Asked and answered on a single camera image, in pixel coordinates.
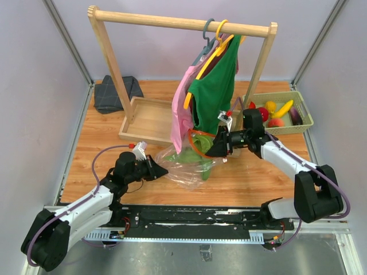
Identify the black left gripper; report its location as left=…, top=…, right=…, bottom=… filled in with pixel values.
left=126, top=154, right=168, bottom=184

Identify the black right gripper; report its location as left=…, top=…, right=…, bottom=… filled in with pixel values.
left=205, top=125, right=251, bottom=158

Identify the green fake lettuce leaf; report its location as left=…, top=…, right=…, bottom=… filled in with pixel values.
left=165, top=133, right=213, bottom=181

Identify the clear zip top bag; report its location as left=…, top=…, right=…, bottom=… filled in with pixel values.
left=154, top=129, right=227, bottom=190

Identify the red fake chili pepper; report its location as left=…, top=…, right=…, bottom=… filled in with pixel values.
left=248, top=101, right=256, bottom=109

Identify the red fake apple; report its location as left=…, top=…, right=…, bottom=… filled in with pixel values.
left=257, top=107, right=270, bottom=122

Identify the orange fake peach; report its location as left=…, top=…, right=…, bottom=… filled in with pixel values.
left=267, top=118, right=285, bottom=128

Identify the yellow fake lemon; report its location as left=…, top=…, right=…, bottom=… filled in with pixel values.
left=264, top=101, right=277, bottom=114

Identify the yellow fake banana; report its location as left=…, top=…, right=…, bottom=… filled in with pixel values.
left=271, top=100, right=294, bottom=119

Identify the dark purple fake eggplant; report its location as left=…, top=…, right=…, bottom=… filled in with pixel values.
left=288, top=107, right=303, bottom=126

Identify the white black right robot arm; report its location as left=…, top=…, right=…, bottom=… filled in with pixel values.
left=205, top=109, right=351, bottom=229

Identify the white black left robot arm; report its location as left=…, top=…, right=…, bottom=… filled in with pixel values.
left=21, top=152, right=168, bottom=272

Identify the wooden clothes rack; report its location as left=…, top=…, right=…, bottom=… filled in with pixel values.
left=87, top=5, right=278, bottom=147

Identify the green sleeveless shirt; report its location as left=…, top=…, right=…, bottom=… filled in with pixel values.
left=188, top=36, right=241, bottom=134

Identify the pink shirt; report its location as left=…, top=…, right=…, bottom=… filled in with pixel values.
left=170, top=34, right=230, bottom=152

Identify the light green plastic basket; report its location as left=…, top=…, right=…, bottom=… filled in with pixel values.
left=251, top=91, right=314, bottom=136

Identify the dark grey folded cloth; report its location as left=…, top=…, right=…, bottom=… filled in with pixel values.
left=94, top=75, right=144, bottom=114

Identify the yellow clothes hanger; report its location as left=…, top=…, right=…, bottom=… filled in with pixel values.
left=183, top=19, right=246, bottom=109

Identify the grey-green clothes hanger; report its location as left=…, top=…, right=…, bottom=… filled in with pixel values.
left=192, top=18, right=216, bottom=66

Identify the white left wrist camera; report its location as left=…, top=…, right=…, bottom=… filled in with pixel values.
left=132, top=141, right=147, bottom=161

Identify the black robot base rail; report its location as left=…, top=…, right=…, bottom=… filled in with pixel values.
left=85, top=203, right=295, bottom=239

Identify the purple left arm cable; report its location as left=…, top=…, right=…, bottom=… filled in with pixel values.
left=26, top=143, right=135, bottom=268

